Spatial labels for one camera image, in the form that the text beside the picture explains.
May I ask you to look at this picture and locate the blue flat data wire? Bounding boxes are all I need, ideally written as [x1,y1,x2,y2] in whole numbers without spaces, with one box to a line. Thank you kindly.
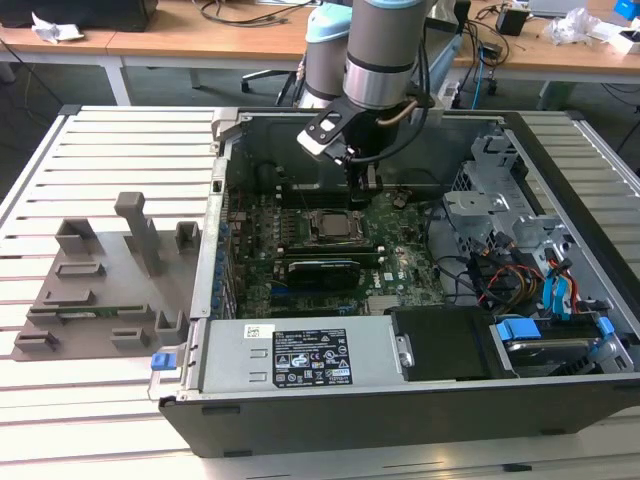
[541,272,577,322]

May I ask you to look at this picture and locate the black bag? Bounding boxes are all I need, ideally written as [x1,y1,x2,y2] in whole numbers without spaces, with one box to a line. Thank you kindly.
[0,0,160,32]

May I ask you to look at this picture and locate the clear plastic bag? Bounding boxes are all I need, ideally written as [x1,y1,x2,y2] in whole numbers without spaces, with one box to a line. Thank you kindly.
[543,7,601,47]

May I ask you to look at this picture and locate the black RAM slot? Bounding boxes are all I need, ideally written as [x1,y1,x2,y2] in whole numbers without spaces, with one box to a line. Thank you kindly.
[277,241,376,253]
[279,193,351,209]
[277,183,351,196]
[282,248,387,266]

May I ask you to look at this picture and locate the small black box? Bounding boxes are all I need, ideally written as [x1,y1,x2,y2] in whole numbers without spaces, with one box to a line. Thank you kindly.
[495,7,530,36]

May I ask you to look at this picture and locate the black plastic shroud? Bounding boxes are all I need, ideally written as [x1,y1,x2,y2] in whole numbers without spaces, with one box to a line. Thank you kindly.
[388,305,501,384]

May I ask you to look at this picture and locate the blue disk carrier with disk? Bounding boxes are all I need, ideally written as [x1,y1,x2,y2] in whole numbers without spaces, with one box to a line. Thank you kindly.
[488,313,621,380]

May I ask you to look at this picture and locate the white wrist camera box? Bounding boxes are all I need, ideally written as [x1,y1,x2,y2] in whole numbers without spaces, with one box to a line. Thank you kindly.
[296,97,361,164]

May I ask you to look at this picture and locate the silver metal drive cage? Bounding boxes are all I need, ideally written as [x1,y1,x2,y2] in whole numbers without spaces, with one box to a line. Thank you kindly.
[442,132,577,262]

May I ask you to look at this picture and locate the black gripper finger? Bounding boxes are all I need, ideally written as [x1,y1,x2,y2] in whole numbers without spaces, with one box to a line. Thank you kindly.
[348,164,384,211]

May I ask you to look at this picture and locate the office chair base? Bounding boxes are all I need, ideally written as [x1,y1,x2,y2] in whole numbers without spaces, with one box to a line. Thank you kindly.
[241,68,301,101]

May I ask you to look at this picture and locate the silver chipset heatsink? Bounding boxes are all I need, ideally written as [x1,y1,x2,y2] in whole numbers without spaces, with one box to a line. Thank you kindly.
[368,294,402,315]

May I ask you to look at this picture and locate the grey laptop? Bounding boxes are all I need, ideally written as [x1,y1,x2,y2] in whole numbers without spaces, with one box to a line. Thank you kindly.
[528,0,587,16]

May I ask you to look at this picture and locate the grey parts rack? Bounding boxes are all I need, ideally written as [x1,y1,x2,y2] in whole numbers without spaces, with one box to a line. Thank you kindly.
[8,191,204,362]

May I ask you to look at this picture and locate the silver power supply unit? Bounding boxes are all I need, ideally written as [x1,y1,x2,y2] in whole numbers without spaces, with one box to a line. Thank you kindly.
[198,317,404,396]

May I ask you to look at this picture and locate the red and yellow wires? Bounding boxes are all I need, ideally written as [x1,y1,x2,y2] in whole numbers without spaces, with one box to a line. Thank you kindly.
[479,264,546,306]

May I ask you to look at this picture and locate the green motherboard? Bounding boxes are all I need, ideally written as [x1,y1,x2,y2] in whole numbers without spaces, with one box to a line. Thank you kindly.
[224,185,451,321]

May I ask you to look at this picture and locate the black open PC case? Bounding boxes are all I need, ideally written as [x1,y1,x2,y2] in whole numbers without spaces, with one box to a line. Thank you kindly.
[148,106,640,459]

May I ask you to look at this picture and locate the crumpled white paper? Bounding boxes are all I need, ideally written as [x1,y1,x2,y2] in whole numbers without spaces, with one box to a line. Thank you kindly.
[30,10,86,42]

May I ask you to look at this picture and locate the CPU socket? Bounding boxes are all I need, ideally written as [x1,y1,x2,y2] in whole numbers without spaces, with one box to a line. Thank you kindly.
[306,206,369,247]

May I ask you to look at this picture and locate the wooden desk white legs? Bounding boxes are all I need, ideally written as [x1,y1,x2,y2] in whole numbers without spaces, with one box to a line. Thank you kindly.
[0,0,314,107]
[452,0,640,109]

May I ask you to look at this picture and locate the black graphics card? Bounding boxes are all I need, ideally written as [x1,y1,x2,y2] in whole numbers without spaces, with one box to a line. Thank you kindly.
[281,254,362,292]

